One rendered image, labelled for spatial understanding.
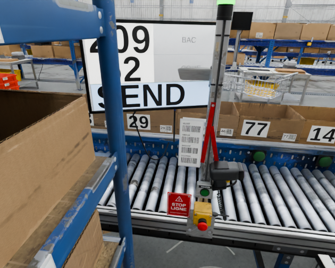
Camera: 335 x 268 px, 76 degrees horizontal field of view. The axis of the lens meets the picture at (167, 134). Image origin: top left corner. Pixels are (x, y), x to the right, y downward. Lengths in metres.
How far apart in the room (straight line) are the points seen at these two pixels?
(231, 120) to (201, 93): 0.61
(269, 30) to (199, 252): 5.19
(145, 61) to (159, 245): 1.47
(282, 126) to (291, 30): 4.82
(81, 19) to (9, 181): 0.16
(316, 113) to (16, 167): 1.83
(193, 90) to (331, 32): 5.84
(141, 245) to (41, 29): 1.79
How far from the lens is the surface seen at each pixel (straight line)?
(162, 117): 1.41
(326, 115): 1.92
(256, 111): 1.74
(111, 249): 0.48
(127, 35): 0.77
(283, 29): 6.13
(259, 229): 1.10
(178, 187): 1.20
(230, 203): 1.16
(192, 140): 0.78
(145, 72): 0.78
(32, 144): 0.23
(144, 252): 1.86
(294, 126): 1.53
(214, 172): 0.78
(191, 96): 0.83
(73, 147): 0.29
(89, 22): 0.27
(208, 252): 1.89
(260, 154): 1.47
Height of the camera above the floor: 1.52
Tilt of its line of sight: 26 degrees down
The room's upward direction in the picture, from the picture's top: 1 degrees clockwise
